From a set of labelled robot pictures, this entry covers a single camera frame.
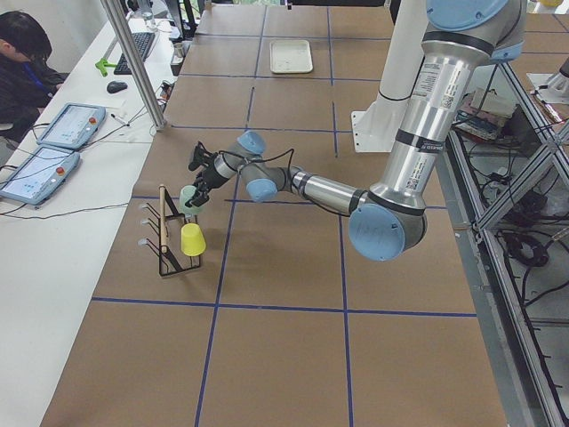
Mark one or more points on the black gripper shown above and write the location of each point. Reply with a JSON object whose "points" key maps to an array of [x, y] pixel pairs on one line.
{"points": [[209, 178]]}

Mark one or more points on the light green cup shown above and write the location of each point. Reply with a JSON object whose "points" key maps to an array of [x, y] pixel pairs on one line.
{"points": [[191, 200]]}

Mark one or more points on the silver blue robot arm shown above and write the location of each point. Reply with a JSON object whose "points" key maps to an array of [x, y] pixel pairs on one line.
{"points": [[388, 217]]}

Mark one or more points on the yellow cup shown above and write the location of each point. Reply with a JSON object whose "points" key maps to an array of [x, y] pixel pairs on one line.
{"points": [[192, 242]]}

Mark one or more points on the metal cup on desk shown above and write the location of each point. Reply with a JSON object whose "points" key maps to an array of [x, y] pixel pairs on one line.
{"points": [[178, 50]]}

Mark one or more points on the white bear print tray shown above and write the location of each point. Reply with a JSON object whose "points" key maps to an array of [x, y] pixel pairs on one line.
{"points": [[290, 56]]}

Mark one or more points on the black marker pen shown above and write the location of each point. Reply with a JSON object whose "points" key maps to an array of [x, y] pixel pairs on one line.
{"points": [[120, 120]]}

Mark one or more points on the black computer mouse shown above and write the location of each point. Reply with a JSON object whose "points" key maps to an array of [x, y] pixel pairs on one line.
{"points": [[116, 87]]}

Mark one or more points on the upper teach pendant tablet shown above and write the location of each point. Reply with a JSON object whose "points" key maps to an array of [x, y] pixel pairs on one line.
{"points": [[73, 127]]}

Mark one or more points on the teach pendant tablet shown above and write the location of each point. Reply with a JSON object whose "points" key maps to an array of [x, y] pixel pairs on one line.
{"points": [[73, 127], [40, 175]]}

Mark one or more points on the lower teach pendant tablet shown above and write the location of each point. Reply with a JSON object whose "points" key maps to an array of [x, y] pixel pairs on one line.
{"points": [[40, 175]]}

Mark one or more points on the green plastic tool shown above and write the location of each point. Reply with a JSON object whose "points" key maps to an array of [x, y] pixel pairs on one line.
{"points": [[103, 65]]}

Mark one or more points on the person in black jacket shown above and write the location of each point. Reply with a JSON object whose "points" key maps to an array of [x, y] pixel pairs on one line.
{"points": [[27, 82]]}

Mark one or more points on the stack of books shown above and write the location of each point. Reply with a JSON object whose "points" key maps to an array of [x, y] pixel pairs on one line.
{"points": [[484, 121]]}

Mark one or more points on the black wire cup rack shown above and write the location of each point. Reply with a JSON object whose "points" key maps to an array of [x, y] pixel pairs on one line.
{"points": [[163, 222]]}

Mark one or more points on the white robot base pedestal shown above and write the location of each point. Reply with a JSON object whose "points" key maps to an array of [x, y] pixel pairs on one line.
{"points": [[375, 129]]}

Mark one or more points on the aluminium frame post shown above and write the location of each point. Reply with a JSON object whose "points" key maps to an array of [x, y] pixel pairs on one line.
{"points": [[118, 22]]}

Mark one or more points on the aluminium frame side rack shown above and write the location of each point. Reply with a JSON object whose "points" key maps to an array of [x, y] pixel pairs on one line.
{"points": [[509, 203]]}

